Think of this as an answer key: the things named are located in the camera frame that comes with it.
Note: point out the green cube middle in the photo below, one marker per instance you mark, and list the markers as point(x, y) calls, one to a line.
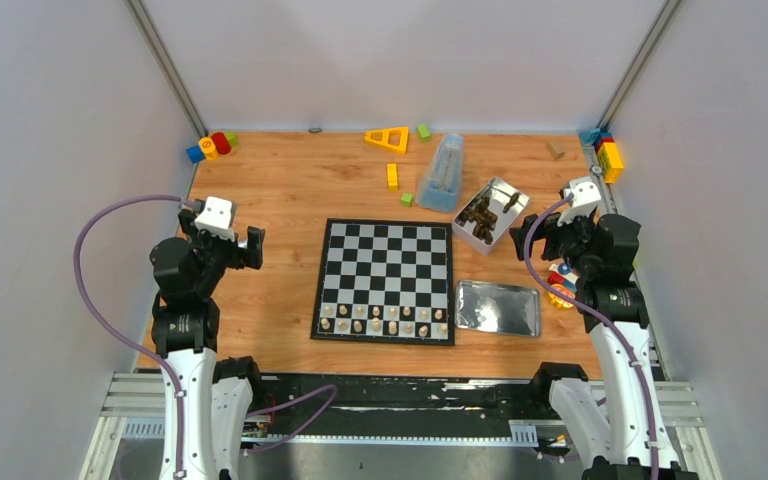
point(407, 199)

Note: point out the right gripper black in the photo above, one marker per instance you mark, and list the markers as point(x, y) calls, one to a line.
point(551, 230)

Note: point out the green cube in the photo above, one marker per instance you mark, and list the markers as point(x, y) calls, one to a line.
point(423, 133)
point(407, 199)

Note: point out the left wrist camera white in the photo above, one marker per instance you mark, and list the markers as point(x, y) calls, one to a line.
point(216, 218)

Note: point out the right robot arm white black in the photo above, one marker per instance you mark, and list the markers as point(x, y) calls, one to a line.
point(626, 437)

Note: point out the aluminium frame rail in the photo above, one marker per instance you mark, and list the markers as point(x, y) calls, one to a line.
point(139, 396)

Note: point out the green cube back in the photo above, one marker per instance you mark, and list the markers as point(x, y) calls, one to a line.
point(423, 133)

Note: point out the tin box with dark pieces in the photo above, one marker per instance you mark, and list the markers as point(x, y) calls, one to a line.
point(484, 221)

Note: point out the stacked coloured bricks right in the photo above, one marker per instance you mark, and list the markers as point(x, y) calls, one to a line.
point(607, 152)

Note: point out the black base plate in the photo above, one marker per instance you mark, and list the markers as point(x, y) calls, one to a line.
point(396, 406)

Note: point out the bubble-wrapped blue metronome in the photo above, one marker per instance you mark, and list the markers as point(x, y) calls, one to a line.
point(440, 186)

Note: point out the toy car red blue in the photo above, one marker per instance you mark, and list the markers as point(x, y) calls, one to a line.
point(561, 279)

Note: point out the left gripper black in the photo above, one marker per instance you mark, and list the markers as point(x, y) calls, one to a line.
point(223, 245)

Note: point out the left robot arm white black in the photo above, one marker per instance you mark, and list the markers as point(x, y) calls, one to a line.
point(206, 398)

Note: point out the brown wooden block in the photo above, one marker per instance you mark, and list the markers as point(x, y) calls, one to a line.
point(555, 149)

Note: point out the folding chess board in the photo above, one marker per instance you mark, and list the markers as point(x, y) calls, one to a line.
point(386, 263)

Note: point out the coloured blocks left corner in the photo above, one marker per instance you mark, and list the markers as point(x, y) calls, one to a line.
point(212, 147)

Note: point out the yellow triangle block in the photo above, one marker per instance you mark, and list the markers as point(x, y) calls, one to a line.
point(392, 139)

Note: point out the tin lid with light pieces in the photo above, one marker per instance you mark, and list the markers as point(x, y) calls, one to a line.
point(498, 308)

